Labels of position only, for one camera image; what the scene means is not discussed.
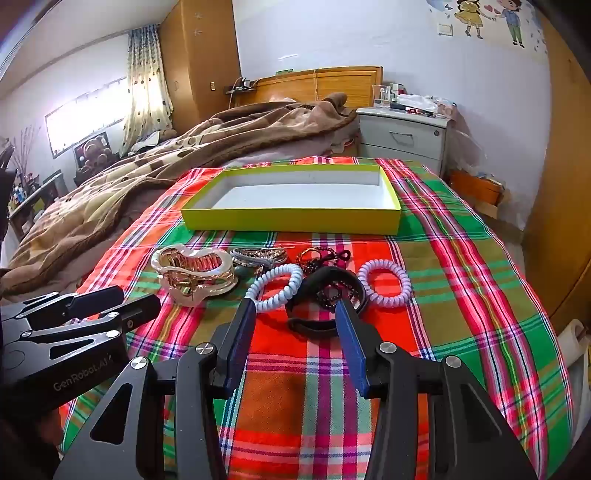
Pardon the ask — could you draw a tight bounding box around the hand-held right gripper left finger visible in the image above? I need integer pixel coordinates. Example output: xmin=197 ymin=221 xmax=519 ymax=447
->
xmin=53 ymin=298 xmax=257 ymax=480

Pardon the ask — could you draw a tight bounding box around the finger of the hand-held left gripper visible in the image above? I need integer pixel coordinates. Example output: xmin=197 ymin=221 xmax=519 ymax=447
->
xmin=0 ymin=285 xmax=125 ymax=329
xmin=18 ymin=294 xmax=161 ymax=366

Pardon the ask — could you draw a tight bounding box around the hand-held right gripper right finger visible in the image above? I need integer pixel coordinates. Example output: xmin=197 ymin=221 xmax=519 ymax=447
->
xmin=335 ymin=299 xmax=539 ymax=480

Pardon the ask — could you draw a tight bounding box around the black smart band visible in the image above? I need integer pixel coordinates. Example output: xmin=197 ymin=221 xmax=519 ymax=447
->
xmin=285 ymin=267 xmax=370 ymax=334

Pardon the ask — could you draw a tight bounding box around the dark bead bracelet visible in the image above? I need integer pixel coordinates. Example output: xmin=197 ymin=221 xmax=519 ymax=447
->
xmin=321 ymin=282 xmax=361 ymax=310

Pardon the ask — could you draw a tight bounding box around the purple spiral hair tie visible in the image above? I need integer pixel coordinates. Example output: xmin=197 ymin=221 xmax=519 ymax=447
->
xmin=358 ymin=260 xmax=413 ymax=309

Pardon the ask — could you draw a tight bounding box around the cream and gold claw clip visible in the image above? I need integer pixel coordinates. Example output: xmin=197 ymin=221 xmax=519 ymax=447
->
xmin=150 ymin=246 xmax=237 ymax=306

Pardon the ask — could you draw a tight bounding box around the light blue spiral hair tie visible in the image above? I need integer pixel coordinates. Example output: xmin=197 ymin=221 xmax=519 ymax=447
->
xmin=245 ymin=264 xmax=304 ymax=315

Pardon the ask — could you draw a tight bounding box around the grey cord bracelet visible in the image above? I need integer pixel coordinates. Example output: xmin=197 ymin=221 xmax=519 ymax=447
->
xmin=229 ymin=247 xmax=278 ymax=278

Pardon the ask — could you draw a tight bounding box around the gold chain bracelet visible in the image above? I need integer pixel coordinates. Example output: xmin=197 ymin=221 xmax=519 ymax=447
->
xmin=245 ymin=247 xmax=289 ymax=268

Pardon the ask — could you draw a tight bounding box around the gold and black hair tie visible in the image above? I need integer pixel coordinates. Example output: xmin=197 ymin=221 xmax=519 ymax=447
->
xmin=295 ymin=247 xmax=352 ymax=274

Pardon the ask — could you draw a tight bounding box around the yellow-green cardboard box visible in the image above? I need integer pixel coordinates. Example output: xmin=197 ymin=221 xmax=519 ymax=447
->
xmin=181 ymin=165 xmax=402 ymax=235

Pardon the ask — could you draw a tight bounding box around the colourful plaid cloth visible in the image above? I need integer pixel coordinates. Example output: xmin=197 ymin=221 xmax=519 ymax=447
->
xmin=60 ymin=157 xmax=575 ymax=480

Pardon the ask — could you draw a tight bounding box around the cluttered wooden shelf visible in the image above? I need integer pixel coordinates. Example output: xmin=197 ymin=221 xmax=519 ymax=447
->
xmin=7 ymin=171 xmax=65 ymax=236

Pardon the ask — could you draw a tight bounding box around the brown patterned blanket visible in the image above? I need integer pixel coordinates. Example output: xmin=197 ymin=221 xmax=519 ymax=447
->
xmin=0 ymin=92 xmax=361 ymax=296

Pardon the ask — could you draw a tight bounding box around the brown teddy bear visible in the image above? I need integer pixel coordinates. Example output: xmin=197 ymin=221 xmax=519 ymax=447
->
xmin=74 ymin=131 xmax=114 ymax=169

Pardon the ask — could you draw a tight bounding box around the dried branch decoration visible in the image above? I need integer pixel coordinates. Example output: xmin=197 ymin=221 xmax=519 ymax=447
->
xmin=9 ymin=124 xmax=42 ymax=181

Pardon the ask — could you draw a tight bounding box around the bright window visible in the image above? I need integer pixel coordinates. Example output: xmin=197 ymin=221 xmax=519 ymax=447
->
xmin=45 ymin=76 xmax=130 ymax=160

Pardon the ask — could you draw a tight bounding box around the floral mauve bed sheet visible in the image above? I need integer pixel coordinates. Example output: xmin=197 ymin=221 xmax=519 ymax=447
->
xmin=0 ymin=122 xmax=361 ymax=305

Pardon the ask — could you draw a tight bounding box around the orange cardboard box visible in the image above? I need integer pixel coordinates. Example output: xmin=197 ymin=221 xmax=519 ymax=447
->
xmin=450 ymin=170 xmax=504 ymax=206

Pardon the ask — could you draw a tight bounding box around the grey nightstand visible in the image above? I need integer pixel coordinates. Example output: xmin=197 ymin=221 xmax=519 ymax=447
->
xmin=355 ymin=107 xmax=451 ymax=178

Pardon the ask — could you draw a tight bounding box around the dotted curtain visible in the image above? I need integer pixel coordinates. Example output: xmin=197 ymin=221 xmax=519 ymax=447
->
xmin=121 ymin=28 xmax=174 ymax=155

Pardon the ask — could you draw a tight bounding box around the white paper roll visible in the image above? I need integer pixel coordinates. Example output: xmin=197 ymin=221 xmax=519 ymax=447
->
xmin=558 ymin=318 xmax=587 ymax=365

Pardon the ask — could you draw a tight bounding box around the clear plastic bag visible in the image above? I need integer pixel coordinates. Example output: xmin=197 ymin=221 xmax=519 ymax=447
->
xmin=445 ymin=120 xmax=490 ymax=171

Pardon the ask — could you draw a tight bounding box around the power strip with plugs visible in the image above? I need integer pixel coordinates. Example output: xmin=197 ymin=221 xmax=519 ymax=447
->
xmin=224 ymin=78 xmax=259 ymax=95

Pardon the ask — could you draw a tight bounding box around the white tissue packet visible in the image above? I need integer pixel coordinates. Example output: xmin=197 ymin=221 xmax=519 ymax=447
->
xmin=397 ymin=95 xmax=435 ymax=110

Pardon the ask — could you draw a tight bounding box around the wooden wardrobe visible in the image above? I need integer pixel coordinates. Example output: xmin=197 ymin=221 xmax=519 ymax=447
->
xmin=522 ymin=18 xmax=591 ymax=333
xmin=159 ymin=0 xmax=241 ymax=123

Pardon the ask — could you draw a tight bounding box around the wooden headboard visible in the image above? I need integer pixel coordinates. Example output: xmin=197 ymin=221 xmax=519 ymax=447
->
xmin=240 ymin=66 xmax=384 ymax=109

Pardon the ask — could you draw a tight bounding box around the cartoon children wall sticker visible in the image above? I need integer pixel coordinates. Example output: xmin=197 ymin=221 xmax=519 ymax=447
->
xmin=427 ymin=0 xmax=548 ymax=61

